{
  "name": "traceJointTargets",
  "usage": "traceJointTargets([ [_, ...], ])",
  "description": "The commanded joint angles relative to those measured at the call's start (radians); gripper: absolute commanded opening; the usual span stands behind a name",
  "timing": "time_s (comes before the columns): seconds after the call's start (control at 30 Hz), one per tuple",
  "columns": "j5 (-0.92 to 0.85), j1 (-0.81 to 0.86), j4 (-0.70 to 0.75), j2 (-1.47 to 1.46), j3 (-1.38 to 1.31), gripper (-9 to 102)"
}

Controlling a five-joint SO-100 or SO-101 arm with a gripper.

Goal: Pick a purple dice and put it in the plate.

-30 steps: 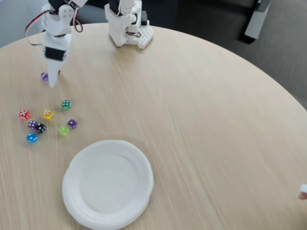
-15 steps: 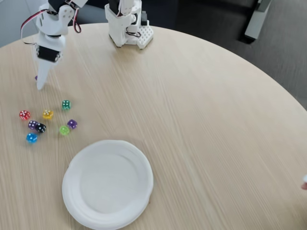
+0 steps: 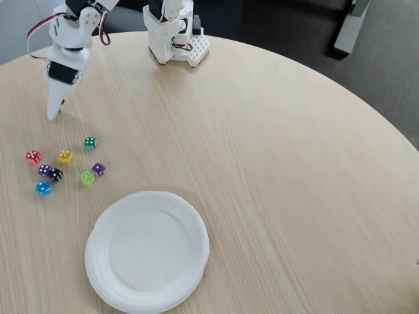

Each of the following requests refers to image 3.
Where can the white paper plate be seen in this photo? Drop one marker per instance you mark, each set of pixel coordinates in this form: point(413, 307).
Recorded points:
point(147, 252)

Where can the yellow translucent die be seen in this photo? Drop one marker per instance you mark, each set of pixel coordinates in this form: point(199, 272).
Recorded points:
point(65, 156)

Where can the red translucent die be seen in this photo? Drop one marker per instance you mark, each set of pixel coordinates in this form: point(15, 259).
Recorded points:
point(33, 157)

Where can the black die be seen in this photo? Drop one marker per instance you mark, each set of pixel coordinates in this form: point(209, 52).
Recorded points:
point(55, 174)

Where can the lime green translucent die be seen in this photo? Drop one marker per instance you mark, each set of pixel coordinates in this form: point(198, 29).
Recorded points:
point(87, 178)

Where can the black office chair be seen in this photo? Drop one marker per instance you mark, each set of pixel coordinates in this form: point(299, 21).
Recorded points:
point(131, 23)

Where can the blue translucent die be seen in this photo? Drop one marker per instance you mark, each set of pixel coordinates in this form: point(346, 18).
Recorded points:
point(43, 188)

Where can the grey desk leg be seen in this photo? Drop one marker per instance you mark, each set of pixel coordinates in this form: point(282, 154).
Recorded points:
point(348, 29)

